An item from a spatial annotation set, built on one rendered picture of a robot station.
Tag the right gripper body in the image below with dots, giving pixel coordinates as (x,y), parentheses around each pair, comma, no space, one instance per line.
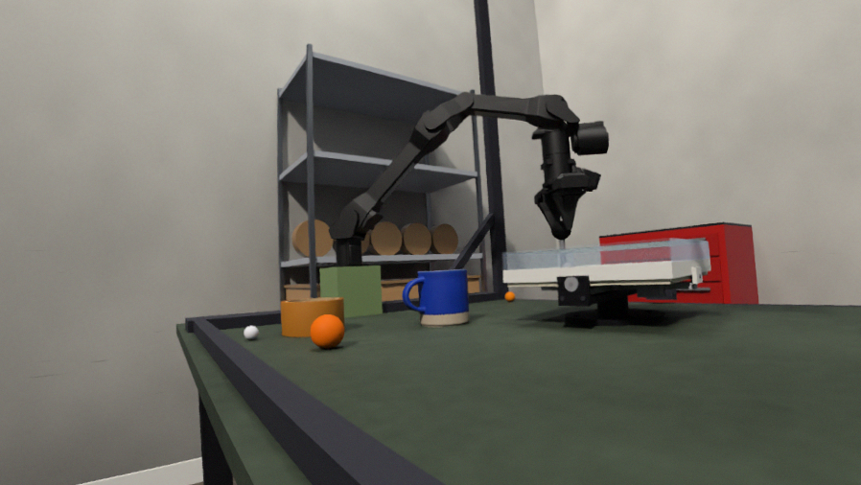
(557,169)

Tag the orange cylinder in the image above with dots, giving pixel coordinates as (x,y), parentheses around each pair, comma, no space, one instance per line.
(298,316)

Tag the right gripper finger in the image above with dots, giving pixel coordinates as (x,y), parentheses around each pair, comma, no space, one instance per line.
(566,203)
(550,212)

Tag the blue ceramic mug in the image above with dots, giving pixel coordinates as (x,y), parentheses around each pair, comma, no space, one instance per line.
(443,297)

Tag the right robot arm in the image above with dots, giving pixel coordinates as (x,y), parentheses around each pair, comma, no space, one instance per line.
(432,130)

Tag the white ball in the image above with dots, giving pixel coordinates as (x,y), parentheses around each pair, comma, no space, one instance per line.
(251,333)

